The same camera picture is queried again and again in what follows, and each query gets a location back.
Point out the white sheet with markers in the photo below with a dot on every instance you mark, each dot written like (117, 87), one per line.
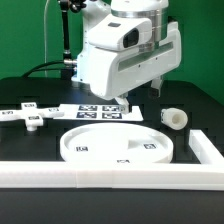
(99, 113)

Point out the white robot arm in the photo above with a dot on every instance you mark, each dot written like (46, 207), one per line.
(97, 10)

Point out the white cross-shaped table base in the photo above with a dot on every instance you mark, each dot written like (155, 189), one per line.
(31, 114)

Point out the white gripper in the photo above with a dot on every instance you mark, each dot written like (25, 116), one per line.
(112, 74)

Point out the white L-shaped fence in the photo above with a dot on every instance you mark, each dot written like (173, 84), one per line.
(207, 174)

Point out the white round table top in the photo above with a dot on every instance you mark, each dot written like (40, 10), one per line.
(116, 142)

